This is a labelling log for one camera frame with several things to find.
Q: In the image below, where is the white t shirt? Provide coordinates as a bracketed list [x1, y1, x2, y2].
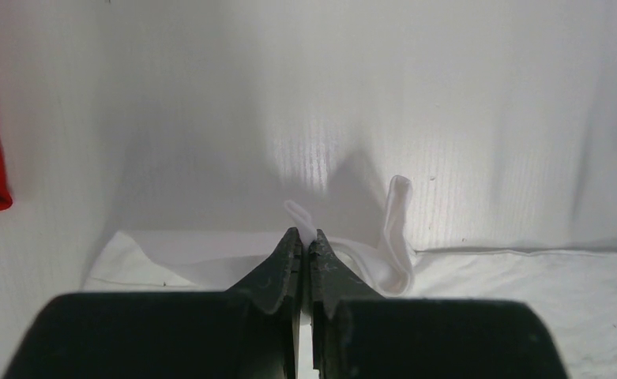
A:
[83, 175, 617, 378]

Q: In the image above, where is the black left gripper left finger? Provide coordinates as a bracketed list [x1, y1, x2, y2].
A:
[4, 228, 302, 378]

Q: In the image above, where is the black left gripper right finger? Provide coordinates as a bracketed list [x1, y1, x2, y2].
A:
[309, 233, 568, 378]

